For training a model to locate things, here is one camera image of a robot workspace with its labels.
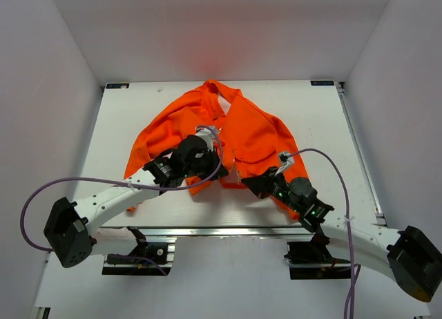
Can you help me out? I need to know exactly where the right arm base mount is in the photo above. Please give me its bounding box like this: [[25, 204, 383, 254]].
[[278, 227, 350, 280]]

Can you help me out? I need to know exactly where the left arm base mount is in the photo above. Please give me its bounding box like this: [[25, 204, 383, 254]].
[[102, 227, 175, 276]]

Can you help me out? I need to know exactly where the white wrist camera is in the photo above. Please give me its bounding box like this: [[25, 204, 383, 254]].
[[276, 151, 295, 174], [195, 125, 220, 151]]

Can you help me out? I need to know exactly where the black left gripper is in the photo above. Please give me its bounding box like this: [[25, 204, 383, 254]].
[[183, 146, 228, 182]]

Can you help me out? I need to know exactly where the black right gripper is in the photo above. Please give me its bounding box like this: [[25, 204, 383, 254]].
[[242, 166, 303, 215]]

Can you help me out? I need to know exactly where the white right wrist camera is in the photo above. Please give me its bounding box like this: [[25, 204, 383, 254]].
[[276, 151, 295, 174]]

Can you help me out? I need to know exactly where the right blue table label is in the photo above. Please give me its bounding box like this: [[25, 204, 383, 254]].
[[310, 80, 335, 86]]

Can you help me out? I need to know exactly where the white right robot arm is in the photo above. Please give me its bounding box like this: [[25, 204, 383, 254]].
[[242, 167, 441, 302]]

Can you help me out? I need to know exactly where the left blue table label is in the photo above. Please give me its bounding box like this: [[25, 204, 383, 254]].
[[106, 83, 130, 90]]

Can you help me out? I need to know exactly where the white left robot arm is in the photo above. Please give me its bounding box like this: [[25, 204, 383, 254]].
[[44, 128, 227, 268]]

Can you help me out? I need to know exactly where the orange jacket with pink lining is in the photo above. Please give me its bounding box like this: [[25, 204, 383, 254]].
[[124, 79, 298, 180]]

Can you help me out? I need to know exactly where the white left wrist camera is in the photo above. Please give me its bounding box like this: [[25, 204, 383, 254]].
[[195, 125, 220, 151]]

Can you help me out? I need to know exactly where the blue table label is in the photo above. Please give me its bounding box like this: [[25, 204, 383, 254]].
[[106, 83, 130, 90], [310, 80, 335, 86]]

